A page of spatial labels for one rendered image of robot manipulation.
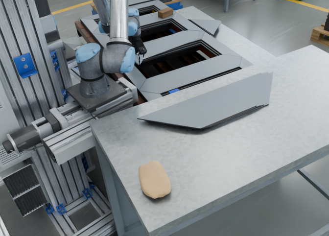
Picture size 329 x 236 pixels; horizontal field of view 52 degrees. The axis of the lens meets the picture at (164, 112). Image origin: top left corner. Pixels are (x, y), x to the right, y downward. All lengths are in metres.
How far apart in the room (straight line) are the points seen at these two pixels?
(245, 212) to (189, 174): 1.25
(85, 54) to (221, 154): 0.73
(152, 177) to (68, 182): 1.05
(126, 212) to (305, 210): 1.22
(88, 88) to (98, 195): 0.88
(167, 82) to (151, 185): 0.98
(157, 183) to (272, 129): 0.54
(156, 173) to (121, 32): 0.69
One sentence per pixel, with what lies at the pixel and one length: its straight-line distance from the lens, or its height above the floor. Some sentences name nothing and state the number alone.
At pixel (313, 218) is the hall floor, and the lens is 2.51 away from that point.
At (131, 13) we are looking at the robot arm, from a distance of 2.03.
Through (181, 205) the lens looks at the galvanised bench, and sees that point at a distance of 1.13.
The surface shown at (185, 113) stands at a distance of 1.42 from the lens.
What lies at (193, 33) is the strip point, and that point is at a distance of 2.56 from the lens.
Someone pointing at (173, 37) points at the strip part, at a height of 0.85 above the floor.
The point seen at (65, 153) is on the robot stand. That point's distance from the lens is 1.55.
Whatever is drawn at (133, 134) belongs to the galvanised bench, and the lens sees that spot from 1.37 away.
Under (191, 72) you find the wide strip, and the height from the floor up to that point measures 0.85.
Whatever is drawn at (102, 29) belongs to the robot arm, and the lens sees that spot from 1.98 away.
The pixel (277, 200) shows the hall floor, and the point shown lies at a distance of 2.52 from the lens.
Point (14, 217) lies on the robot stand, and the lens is 2.36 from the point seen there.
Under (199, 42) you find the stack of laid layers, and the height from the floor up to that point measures 0.83.
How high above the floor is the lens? 1.97
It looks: 39 degrees down
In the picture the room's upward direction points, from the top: 3 degrees counter-clockwise
